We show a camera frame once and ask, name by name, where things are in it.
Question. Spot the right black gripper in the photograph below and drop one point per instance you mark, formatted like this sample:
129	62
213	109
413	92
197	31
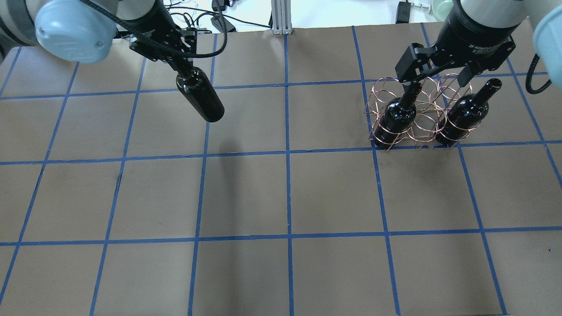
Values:
476	34

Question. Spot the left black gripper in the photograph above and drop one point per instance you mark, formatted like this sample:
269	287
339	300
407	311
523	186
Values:
154	27

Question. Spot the dark wine bottle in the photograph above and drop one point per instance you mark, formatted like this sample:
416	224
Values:
398	116
196	87

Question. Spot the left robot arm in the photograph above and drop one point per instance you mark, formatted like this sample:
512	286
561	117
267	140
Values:
83	30

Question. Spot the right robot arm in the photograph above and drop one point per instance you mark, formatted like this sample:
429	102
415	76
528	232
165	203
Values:
545	16

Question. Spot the dark wine bottle in basket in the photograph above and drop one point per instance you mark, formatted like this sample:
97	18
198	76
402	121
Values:
398	116

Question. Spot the green bowl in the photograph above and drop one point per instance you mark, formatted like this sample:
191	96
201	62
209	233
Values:
441	8

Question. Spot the black power adapter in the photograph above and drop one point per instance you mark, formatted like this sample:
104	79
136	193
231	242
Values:
222	25

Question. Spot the copper wire wine basket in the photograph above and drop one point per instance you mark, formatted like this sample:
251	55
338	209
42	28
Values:
438	94

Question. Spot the aluminium frame post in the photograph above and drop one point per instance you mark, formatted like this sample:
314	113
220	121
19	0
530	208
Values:
281	17

